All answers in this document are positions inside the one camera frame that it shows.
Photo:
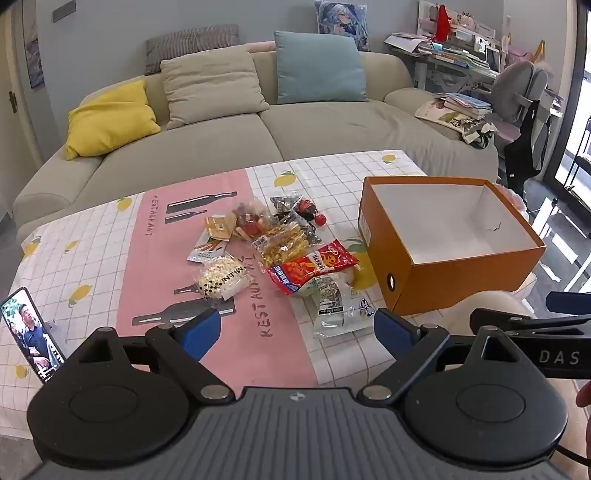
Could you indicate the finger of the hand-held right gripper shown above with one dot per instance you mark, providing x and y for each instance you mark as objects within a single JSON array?
[
  {"x": 570, "y": 302},
  {"x": 503, "y": 319}
]

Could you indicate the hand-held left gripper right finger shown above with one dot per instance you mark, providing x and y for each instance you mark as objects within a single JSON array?
[{"x": 392, "y": 330}]

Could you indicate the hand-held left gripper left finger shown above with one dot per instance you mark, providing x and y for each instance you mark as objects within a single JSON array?
[{"x": 201, "y": 332}]

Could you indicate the orange cardboard box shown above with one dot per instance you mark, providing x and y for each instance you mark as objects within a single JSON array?
[{"x": 461, "y": 286}]

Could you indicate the checkered white puff packet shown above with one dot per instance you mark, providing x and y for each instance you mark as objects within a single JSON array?
[{"x": 219, "y": 277}]

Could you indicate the clear packet of white balls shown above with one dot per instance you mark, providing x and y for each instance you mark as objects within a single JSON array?
[{"x": 332, "y": 300}]

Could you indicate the white biscuit stick packet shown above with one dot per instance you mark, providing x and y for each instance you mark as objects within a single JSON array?
[{"x": 205, "y": 251}]

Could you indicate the red snack packet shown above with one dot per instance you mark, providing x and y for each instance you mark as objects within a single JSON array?
[{"x": 309, "y": 270}]

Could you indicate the small orange snack packet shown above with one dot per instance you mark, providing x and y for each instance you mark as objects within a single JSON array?
[{"x": 219, "y": 226}]

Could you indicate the clear packet of yellow sticks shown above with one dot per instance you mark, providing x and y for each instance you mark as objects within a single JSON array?
[{"x": 281, "y": 247}]

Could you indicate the dark green snack packet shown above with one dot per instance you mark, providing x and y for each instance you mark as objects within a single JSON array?
[{"x": 314, "y": 235}]

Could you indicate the clear packet of red nuts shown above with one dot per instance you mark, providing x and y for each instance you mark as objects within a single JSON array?
[{"x": 249, "y": 219}]

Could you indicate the small cola bottle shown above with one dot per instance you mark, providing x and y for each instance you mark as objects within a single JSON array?
[{"x": 308, "y": 211}]

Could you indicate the clear packet of dark snacks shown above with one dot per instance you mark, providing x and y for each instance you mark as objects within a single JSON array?
[{"x": 284, "y": 205}]

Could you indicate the person's right hand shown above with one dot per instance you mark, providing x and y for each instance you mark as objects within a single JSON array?
[{"x": 585, "y": 394}]

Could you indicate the white rounded cushion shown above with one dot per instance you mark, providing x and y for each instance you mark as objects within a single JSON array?
[{"x": 489, "y": 302}]

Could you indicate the metal folding rack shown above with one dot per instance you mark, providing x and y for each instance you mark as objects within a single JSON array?
[{"x": 563, "y": 221}]

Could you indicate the trash bin with pink bag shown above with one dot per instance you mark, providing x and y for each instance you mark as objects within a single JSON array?
[{"x": 515, "y": 198}]

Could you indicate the pink and white checked tablecloth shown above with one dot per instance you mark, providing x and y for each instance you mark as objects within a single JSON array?
[{"x": 92, "y": 258}]

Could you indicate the black garment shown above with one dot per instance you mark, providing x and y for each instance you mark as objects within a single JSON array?
[{"x": 526, "y": 147}]

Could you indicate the smartphone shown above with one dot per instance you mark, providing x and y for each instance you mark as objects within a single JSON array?
[{"x": 27, "y": 332}]

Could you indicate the printed tote bag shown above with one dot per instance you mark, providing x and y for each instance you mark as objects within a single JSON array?
[{"x": 475, "y": 131}]

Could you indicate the grey office chair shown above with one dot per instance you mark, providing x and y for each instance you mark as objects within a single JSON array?
[{"x": 517, "y": 92}]

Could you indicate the beige sofa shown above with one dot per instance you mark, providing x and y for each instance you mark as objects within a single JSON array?
[{"x": 323, "y": 124}]

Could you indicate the stack of books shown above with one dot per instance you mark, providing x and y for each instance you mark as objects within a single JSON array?
[{"x": 466, "y": 102}]

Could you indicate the open magazine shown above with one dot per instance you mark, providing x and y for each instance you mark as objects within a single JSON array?
[{"x": 434, "y": 110}]

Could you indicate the yellow pillow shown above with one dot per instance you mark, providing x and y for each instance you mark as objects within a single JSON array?
[{"x": 111, "y": 120}]

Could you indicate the beige pillow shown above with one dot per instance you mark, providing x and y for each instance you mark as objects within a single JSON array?
[{"x": 212, "y": 87}]

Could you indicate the white tablet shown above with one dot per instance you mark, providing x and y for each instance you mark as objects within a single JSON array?
[{"x": 493, "y": 59}]

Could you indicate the cluttered desk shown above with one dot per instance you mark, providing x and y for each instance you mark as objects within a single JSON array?
[{"x": 443, "y": 60}]

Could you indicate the light blue pillow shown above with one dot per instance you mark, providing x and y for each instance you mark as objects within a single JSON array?
[{"x": 318, "y": 69}]

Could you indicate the grey striped pillow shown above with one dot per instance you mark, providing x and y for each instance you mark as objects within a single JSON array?
[{"x": 189, "y": 44}]

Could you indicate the pink pillow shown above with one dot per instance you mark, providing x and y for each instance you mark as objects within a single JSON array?
[{"x": 258, "y": 46}]

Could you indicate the red bag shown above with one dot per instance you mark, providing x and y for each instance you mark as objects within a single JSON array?
[{"x": 443, "y": 21}]

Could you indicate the printed figure pillow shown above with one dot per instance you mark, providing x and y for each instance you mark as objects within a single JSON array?
[{"x": 341, "y": 21}]

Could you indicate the wall poster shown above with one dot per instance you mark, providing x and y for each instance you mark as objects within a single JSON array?
[{"x": 33, "y": 57}]

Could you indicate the dark wall plate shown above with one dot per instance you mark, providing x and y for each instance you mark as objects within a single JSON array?
[{"x": 63, "y": 11}]

